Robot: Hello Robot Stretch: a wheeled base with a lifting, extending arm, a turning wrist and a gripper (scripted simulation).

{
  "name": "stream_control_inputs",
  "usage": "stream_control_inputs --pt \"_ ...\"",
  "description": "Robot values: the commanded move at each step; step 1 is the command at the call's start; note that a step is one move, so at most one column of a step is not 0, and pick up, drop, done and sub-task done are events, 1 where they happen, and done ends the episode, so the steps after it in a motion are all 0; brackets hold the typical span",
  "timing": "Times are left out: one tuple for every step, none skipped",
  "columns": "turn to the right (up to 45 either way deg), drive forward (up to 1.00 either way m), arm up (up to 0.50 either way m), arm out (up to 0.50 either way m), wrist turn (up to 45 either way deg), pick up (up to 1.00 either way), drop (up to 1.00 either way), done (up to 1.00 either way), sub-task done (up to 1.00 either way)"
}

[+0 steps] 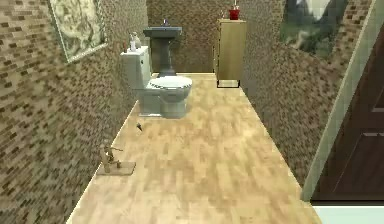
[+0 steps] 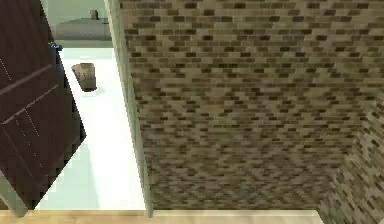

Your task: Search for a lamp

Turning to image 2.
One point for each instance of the brown waste bin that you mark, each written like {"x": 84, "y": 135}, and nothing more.
{"x": 86, "y": 76}

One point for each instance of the dark brown room door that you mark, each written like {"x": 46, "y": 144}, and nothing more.
{"x": 33, "y": 110}

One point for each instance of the grey tap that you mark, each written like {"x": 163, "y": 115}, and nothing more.
{"x": 94, "y": 14}

